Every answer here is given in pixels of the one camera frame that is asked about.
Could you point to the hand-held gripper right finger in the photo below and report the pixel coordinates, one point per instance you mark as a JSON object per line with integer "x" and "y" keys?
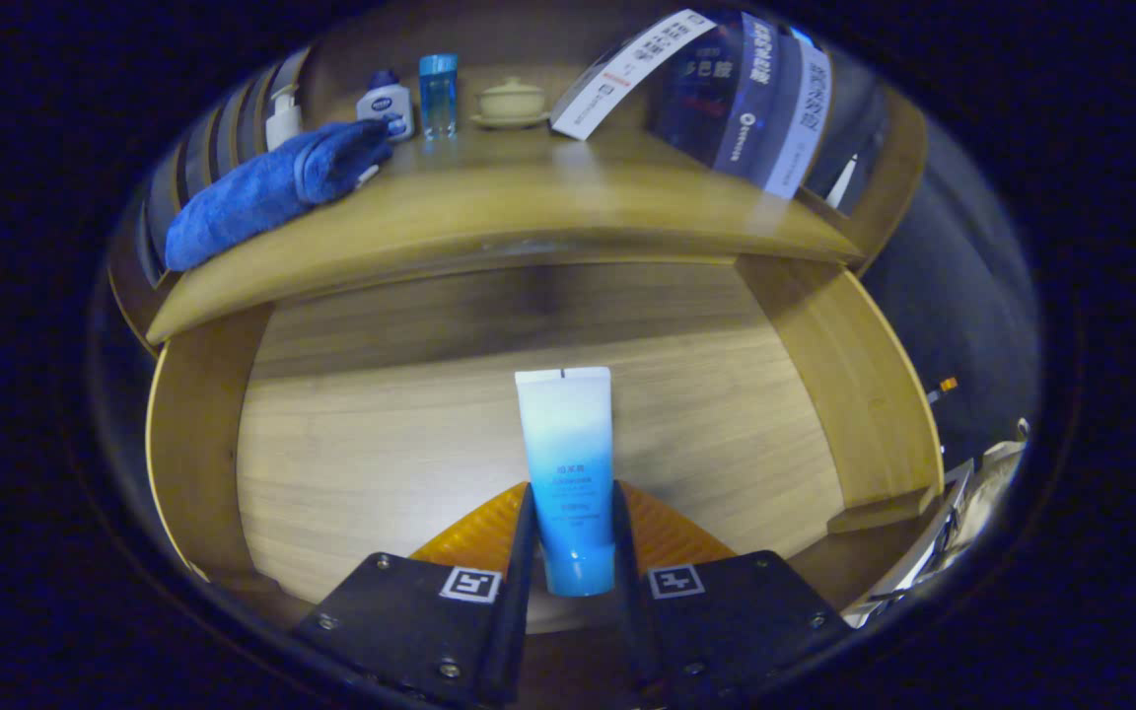
{"x": 627, "y": 611}

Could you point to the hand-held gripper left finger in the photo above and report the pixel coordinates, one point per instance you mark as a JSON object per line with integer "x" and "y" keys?
{"x": 519, "y": 611}

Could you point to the blue and white tube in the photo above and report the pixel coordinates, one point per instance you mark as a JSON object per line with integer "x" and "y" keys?
{"x": 566, "y": 444}

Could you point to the wooden drawer with black knob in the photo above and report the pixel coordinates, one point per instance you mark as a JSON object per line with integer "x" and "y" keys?
{"x": 381, "y": 444}

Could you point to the wooden countertop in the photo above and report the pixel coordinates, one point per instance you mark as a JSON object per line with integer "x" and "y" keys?
{"x": 529, "y": 197}

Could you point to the wooden cabinet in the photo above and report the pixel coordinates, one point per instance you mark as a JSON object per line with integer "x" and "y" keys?
{"x": 529, "y": 49}

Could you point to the black backdrop cloth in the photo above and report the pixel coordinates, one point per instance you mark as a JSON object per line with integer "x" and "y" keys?
{"x": 962, "y": 296}

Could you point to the blue folded towel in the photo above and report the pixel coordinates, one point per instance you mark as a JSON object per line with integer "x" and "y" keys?
{"x": 262, "y": 192}

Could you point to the beige lidded teacup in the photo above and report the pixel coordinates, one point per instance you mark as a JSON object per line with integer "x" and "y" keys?
{"x": 511, "y": 104}

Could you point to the clear blue bottle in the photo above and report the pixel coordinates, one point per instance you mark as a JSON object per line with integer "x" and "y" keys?
{"x": 438, "y": 99}

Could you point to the dark blue book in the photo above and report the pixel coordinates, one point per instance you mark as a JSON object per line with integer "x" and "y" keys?
{"x": 716, "y": 99}

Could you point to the pale purple book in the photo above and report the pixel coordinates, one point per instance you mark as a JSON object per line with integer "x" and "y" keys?
{"x": 803, "y": 118}

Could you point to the white bottle with blue cap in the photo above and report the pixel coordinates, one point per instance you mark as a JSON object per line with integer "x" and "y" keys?
{"x": 386, "y": 104}

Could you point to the white book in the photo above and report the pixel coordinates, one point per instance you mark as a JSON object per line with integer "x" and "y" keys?
{"x": 627, "y": 74}

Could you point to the white pump bottle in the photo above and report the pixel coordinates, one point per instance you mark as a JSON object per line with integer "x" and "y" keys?
{"x": 282, "y": 123}

